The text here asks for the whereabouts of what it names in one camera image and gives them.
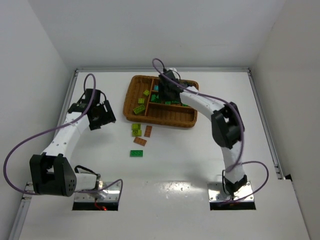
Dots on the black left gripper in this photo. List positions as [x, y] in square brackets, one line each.
[105, 116]

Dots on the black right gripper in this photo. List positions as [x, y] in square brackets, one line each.
[164, 92]

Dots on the green lego brick bottom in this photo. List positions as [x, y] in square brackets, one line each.
[155, 98]

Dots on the small lime lego brick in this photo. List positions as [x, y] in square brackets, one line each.
[146, 92]

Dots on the lime green lego brick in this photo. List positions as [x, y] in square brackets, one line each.
[139, 109]

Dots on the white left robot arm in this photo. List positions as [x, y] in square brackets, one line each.
[51, 171]

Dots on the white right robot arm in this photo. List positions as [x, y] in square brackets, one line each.
[226, 125]

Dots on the brown wicker divided basket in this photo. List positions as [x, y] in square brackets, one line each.
[173, 115]

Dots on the brown lego brick flat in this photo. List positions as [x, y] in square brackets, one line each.
[140, 141]

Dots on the green long lego brick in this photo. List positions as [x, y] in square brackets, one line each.
[136, 153]

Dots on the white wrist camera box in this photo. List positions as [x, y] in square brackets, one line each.
[173, 69]

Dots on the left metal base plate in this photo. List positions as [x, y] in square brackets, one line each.
[108, 195]

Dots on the metal base plate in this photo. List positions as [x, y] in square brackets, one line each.
[217, 195]
[108, 195]

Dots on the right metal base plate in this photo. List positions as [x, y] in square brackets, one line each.
[217, 195]

